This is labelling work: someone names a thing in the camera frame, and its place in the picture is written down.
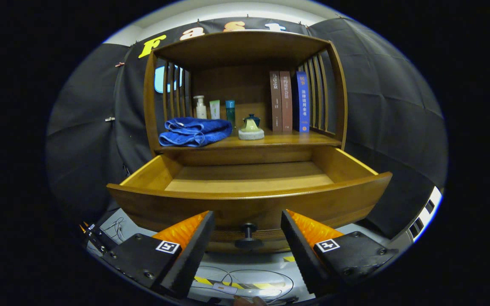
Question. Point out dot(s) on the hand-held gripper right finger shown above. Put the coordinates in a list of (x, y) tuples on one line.
[(302, 255)]

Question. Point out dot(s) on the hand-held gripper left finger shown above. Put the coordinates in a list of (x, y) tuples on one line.
[(192, 259)]

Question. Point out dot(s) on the wooden drawer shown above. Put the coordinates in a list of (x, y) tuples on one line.
[(270, 204)]

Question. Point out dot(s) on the wooden countertop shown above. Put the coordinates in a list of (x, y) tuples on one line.
[(279, 139)]

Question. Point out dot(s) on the wooden cabinet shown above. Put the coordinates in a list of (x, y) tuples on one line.
[(236, 80)]

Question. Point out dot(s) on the yellow tape piece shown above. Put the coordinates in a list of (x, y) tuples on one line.
[(289, 258)]

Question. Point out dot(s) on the yellow black striped tape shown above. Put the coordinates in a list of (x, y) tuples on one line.
[(204, 281)]

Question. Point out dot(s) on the white adapter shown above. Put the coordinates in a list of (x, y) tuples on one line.
[(224, 288)]

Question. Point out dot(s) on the blue folded towel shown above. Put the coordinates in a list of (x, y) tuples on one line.
[(194, 134)]

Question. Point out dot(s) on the blue lidded teacup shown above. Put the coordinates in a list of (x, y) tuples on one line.
[(252, 116)]

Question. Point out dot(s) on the white pump bottle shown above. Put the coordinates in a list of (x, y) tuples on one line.
[(201, 111)]

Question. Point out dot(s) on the white green tube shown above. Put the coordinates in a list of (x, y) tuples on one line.
[(215, 109)]

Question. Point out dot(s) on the teal bottle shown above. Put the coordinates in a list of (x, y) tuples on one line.
[(230, 111)]

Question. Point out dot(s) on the blue book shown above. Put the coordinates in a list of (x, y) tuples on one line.
[(303, 102)]

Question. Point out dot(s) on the reddish brown book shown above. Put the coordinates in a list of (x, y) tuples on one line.
[(286, 102)]

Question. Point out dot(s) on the dark brown book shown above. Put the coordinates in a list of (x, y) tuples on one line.
[(275, 102)]

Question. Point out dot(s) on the black backdrop cloth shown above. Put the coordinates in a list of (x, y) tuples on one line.
[(398, 106)]

